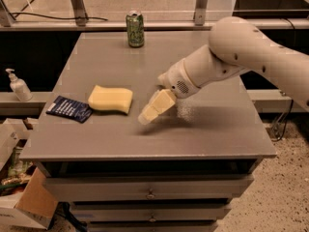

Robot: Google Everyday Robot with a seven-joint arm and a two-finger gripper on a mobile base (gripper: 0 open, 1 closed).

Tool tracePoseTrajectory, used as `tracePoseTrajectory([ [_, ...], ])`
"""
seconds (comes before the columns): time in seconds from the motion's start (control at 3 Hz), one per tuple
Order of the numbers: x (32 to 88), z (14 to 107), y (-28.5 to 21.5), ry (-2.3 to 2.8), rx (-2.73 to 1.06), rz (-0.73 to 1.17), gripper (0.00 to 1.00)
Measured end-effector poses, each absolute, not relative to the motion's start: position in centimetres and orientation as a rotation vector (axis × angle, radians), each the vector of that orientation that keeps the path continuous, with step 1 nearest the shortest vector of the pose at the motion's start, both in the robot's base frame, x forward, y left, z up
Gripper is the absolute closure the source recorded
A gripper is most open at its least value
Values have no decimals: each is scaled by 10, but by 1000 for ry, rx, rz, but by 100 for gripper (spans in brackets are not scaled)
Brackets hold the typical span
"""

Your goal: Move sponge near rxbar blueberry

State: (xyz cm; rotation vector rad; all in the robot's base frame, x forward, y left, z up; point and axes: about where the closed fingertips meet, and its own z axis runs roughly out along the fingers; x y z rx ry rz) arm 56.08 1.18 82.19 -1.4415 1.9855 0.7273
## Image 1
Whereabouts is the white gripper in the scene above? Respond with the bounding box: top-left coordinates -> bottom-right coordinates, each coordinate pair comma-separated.
138,59 -> 200,125

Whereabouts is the yellow sponge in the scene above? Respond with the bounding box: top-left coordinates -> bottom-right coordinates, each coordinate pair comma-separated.
88,85 -> 133,114

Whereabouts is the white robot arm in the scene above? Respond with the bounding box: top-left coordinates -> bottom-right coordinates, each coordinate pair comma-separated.
138,16 -> 309,125

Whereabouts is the blue rxbar wrapper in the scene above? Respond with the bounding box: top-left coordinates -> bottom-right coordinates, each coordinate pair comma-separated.
46,96 -> 93,123

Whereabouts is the grey drawer cabinet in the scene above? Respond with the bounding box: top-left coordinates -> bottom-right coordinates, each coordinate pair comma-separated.
22,31 -> 276,232

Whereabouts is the green soda can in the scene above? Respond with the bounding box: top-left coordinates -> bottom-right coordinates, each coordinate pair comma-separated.
126,11 -> 145,47

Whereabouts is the top drawer knob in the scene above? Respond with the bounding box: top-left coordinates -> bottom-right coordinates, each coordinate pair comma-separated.
146,188 -> 155,200

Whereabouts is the drawer knob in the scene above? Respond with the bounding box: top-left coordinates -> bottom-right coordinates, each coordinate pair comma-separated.
149,214 -> 157,223
146,188 -> 155,200

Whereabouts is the white pump bottle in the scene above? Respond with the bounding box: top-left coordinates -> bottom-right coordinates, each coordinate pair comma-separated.
6,69 -> 32,102

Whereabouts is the cardboard box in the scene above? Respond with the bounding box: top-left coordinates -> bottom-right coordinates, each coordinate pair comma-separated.
0,119 -> 57,229

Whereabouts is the black cable at floor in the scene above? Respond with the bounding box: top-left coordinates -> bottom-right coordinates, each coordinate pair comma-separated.
271,98 -> 295,143

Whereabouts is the black cable on ledge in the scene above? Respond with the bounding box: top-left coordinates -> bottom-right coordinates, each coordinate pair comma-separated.
11,11 -> 110,21

